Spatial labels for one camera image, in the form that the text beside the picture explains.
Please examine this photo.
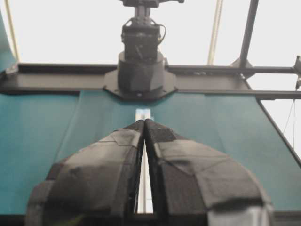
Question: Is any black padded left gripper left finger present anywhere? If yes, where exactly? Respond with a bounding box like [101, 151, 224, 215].
[25, 120, 144, 226]

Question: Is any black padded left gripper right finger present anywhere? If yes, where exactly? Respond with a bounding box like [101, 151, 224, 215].
[144, 119, 274, 226]

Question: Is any large silver aluminium rail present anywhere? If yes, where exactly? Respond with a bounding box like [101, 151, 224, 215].
[135, 108, 153, 214]

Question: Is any black metal frame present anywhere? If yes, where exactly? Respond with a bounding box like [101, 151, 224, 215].
[0, 0, 301, 101]

